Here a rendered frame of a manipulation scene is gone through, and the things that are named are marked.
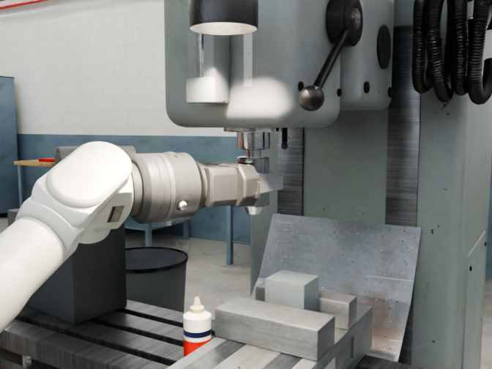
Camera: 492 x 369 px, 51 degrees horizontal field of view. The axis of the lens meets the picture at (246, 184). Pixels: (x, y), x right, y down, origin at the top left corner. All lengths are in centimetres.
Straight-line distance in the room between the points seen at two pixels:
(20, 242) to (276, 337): 33
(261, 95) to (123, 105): 614
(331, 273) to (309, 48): 53
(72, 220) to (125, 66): 622
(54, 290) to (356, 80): 65
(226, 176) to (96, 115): 645
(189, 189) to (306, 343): 23
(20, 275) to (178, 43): 36
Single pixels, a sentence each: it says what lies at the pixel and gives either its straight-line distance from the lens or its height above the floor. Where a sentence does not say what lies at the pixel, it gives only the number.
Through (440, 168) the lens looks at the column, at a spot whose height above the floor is 123.
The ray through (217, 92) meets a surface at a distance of 63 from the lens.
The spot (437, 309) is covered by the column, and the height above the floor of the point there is 96.
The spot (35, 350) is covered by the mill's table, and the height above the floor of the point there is 94.
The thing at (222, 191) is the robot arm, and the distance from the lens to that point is 66.
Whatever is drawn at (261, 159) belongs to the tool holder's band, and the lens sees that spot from 72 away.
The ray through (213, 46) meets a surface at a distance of 63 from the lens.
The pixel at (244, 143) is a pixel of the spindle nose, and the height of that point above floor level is 129.
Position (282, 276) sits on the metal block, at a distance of 74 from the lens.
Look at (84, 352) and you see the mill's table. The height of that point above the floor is 96.
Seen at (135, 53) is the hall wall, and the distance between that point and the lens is 664.
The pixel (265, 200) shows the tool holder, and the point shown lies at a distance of 73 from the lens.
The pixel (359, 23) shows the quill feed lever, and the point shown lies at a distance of 75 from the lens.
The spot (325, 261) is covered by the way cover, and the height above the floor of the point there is 104.
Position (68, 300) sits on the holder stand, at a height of 100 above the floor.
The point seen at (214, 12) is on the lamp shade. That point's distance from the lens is 53.
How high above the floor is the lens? 131
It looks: 6 degrees down
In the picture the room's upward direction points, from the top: straight up
